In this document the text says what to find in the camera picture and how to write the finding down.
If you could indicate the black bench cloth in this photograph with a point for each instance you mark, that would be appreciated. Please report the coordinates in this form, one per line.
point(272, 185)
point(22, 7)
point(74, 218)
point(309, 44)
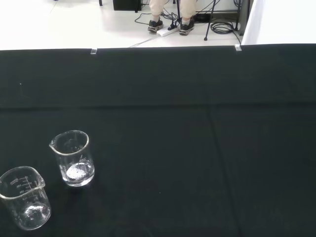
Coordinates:
point(158, 148)

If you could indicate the white power strip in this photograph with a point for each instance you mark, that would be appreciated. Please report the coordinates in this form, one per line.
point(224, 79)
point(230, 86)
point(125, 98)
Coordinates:
point(164, 32)

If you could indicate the clear cloth clip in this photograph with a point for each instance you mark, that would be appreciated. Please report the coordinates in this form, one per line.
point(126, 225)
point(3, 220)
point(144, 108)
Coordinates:
point(237, 48)
point(93, 51)

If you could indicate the black tripod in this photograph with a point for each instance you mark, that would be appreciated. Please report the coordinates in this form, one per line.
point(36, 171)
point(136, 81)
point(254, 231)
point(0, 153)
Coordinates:
point(178, 12)

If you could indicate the black power brick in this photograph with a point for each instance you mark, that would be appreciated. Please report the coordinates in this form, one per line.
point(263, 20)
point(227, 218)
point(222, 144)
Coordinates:
point(202, 17)

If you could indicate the person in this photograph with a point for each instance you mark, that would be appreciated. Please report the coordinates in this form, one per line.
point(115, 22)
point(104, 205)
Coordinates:
point(158, 7)

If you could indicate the black box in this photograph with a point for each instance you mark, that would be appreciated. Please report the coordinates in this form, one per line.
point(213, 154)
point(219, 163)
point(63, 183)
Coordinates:
point(126, 5)

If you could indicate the white partition panel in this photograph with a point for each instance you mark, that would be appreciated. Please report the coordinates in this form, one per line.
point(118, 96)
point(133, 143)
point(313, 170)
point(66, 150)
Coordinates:
point(279, 22)

